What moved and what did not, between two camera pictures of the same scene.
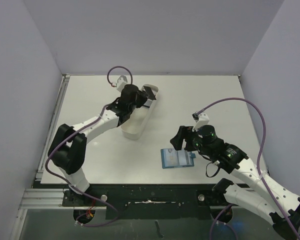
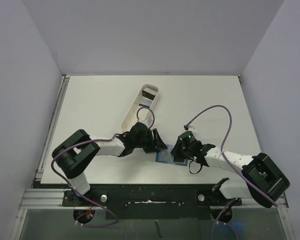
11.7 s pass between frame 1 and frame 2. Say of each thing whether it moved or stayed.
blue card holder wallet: moved
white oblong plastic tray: stayed
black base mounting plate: stayed
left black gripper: moved
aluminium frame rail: stayed
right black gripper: moved
